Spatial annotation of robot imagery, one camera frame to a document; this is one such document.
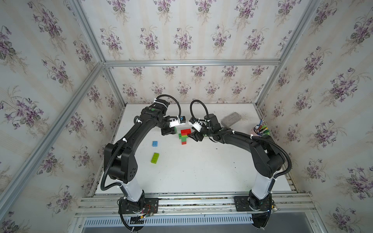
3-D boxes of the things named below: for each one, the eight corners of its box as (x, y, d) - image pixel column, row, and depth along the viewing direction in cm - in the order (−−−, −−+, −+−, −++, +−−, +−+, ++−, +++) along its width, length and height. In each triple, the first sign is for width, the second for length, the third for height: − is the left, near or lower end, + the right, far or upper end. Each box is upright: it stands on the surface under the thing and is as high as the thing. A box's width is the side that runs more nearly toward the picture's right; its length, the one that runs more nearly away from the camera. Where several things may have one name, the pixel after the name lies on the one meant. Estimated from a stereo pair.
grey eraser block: (225, 128, 107) (226, 125, 105) (218, 121, 111) (219, 119, 109) (240, 118, 113) (241, 116, 111) (234, 113, 117) (235, 110, 115)
